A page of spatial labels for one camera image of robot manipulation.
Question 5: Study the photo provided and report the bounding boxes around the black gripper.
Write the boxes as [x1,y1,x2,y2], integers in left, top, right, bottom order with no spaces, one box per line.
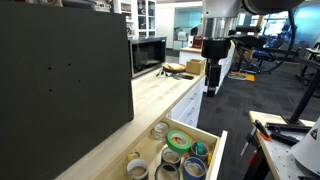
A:
[201,37,232,98]

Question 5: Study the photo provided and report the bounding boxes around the green masking tape roll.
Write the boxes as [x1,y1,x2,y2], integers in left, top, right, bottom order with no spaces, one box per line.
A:
[165,129,193,155]

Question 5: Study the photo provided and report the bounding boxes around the grey clear tape roll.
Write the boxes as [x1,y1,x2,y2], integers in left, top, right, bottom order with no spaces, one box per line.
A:
[151,121,171,141]

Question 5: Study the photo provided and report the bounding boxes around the grey roll holding teal tape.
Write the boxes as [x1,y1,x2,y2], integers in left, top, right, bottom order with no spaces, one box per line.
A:
[190,141,211,163]

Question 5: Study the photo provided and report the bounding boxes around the open wooden drawer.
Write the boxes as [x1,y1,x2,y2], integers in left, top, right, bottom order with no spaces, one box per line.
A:
[99,116,230,180]

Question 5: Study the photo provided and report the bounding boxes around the black silver printed tape roll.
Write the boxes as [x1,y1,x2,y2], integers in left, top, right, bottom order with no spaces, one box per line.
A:
[160,146,183,168]

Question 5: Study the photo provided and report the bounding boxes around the blue white tape roll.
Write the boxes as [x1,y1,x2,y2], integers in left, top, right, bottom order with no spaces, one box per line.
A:
[182,156,208,180]

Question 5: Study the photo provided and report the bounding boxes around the white grey tape roll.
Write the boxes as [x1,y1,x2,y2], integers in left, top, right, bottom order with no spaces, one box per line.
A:
[125,158,150,180]

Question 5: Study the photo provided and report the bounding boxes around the small wooden box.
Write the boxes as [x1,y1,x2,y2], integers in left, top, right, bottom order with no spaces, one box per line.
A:
[185,58,207,76]

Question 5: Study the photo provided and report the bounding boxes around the black marker pen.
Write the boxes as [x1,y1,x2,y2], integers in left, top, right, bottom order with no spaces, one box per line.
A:
[173,73,195,81]

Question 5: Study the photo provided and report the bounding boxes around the orange bowl on black base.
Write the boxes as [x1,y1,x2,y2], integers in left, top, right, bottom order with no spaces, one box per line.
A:
[162,62,187,75]

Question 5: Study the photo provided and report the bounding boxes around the red appliance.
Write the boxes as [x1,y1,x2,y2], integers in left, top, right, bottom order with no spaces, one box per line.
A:
[192,35,204,50]

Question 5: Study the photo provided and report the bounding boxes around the blue office chair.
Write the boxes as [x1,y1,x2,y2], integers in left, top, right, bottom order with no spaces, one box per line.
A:
[251,47,278,70]

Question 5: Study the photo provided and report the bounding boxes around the black stainless microwave oven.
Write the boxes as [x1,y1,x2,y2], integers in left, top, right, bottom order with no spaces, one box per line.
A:
[128,35,168,80]

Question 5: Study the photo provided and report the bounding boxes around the black bar clamp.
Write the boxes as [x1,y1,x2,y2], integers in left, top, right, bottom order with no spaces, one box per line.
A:
[253,118,313,147]

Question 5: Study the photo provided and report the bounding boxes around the wooden perforated work table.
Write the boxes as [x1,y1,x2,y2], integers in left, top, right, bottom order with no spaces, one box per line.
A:
[247,110,320,180]

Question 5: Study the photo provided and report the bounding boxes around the black stand pole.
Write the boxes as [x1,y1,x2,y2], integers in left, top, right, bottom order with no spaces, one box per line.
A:
[281,71,320,127]

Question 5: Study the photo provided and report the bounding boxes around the small yellow green roll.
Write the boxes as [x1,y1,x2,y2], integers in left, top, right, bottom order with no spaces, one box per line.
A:
[127,151,141,162]

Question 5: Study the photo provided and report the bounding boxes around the white shelf cabinet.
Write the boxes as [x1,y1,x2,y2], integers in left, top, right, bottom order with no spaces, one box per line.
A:
[112,0,158,40]

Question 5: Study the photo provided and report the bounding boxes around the white cone shaped object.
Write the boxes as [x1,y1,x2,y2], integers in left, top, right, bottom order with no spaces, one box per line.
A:
[287,116,320,178]

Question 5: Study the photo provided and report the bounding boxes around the large black panel board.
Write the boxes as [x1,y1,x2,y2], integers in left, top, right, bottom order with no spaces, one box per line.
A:
[0,1,135,180]

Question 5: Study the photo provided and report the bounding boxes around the black handled scissors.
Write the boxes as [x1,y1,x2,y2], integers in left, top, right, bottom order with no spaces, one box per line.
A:
[155,68,175,80]

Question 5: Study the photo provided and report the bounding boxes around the black metal frame stand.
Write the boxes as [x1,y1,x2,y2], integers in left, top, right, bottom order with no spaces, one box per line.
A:
[228,25,268,75]

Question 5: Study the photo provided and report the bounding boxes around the orange handled clamp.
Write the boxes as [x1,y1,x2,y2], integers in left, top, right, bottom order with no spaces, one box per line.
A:
[239,127,268,180]

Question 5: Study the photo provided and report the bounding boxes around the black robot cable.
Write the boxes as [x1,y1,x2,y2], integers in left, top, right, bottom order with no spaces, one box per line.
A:
[263,9,298,74]

